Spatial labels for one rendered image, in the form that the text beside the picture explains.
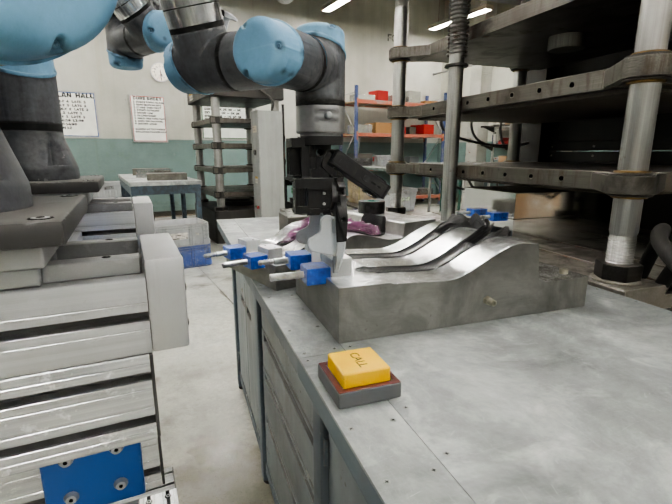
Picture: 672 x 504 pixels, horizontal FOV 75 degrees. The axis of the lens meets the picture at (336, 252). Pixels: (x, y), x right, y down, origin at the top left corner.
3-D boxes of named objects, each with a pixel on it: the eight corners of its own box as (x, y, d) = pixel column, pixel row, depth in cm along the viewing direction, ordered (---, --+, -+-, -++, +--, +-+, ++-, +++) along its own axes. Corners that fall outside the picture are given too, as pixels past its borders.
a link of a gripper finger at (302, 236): (292, 258, 76) (295, 209, 72) (325, 256, 78) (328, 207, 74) (297, 266, 73) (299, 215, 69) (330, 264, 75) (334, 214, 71)
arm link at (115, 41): (125, 62, 96) (119, 7, 93) (102, 68, 103) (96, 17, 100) (158, 67, 102) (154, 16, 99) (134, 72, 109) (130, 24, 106)
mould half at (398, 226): (276, 291, 92) (274, 240, 90) (226, 266, 112) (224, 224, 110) (433, 257, 121) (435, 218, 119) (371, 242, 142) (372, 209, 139)
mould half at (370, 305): (338, 344, 67) (338, 258, 64) (295, 293, 90) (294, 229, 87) (584, 306, 83) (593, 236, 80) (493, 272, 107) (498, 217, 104)
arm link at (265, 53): (210, 86, 56) (262, 96, 65) (282, 80, 51) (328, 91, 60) (206, 19, 54) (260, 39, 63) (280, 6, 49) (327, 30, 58)
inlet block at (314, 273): (273, 298, 68) (272, 265, 66) (267, 289, 72) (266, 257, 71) (352, 289, 72) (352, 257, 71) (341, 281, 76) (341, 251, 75)
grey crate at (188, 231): (145, 252, 393) (143, 228, 388) (137, 244, 425) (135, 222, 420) (211, 244, 426) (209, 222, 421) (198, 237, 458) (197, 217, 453)
